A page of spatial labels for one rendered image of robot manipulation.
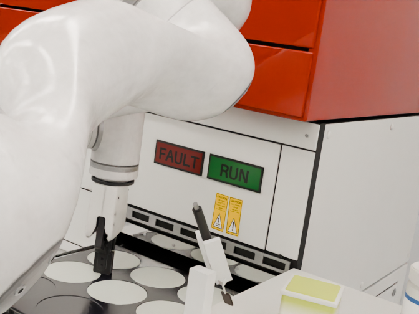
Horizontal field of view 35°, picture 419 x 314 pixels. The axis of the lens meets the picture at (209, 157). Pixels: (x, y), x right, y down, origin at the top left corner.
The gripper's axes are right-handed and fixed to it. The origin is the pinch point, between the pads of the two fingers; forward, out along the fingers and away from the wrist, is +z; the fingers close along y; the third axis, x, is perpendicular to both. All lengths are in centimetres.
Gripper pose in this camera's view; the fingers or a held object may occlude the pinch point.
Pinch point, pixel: (103, 261)
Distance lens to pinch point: 121.8
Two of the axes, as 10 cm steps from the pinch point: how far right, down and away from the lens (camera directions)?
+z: -1.3, 9.7, 1.9
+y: -1.3, 1.7, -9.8
